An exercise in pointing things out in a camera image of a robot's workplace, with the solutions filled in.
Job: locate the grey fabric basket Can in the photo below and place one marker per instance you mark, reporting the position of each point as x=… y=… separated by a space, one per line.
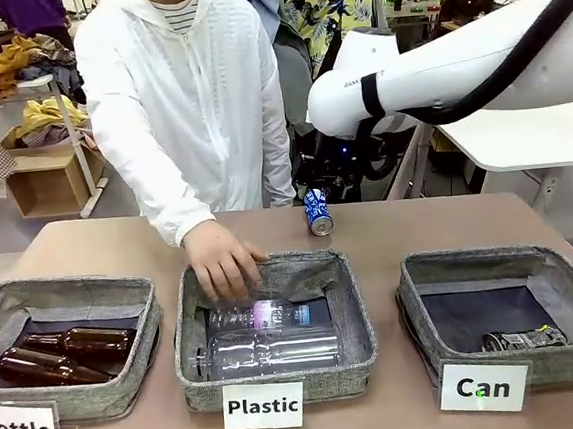
x=480 y=363

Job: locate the grey fabric basket Bottle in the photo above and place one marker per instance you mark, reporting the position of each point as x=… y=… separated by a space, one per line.
x=97 y=399

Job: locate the white Can sign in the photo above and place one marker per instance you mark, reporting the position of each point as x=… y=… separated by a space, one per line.
x=482 y=388

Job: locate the grey fabric basket Plastic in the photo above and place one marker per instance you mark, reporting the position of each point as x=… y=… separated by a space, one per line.
x=297 y=274

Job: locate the person's right forearm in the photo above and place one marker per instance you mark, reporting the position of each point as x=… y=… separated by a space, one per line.
x=175 y=209

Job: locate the yellow crumpled cloth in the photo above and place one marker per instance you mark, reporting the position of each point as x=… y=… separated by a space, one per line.
x=52 y=117

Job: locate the labelled clear plastic bottle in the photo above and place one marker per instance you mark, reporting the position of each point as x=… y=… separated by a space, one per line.
x=275 y=315

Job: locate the blue drink can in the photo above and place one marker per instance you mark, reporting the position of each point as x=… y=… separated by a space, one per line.
x=319 y=211

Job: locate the person's right hand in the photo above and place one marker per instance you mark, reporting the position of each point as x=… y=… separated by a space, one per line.
x=221 y=265

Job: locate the large clear plastic bottle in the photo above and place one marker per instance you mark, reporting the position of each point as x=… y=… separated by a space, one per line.
x=273 y=351

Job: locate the crushed black can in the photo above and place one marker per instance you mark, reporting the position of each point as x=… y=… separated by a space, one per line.
x=525 y=339

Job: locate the white Plastic sign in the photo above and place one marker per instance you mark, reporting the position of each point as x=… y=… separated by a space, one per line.
x=263 y=406

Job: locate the wooden box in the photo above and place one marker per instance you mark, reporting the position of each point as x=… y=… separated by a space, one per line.
x=48 y=182

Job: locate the white side table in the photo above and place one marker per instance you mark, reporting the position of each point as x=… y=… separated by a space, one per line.
x=521 y=146

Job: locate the brown glass bottle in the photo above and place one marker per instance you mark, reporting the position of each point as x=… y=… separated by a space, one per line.
x=44 y=368
x=92 y=342

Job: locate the person's left forearm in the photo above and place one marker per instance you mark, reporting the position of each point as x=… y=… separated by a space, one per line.
x=278 y=170

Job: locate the yellow floral shirt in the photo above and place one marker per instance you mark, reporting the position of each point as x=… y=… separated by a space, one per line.
x=313 y=6

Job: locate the white clothes table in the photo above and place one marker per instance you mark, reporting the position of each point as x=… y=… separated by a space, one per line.
x=80 y=152

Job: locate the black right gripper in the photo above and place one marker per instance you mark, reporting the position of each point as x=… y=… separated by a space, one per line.
x=336 y=150

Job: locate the grey hanging garment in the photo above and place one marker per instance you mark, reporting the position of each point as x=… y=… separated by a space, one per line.
x=296 y=73

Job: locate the person in white jacket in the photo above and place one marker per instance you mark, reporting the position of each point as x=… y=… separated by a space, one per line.
x=182 y=108

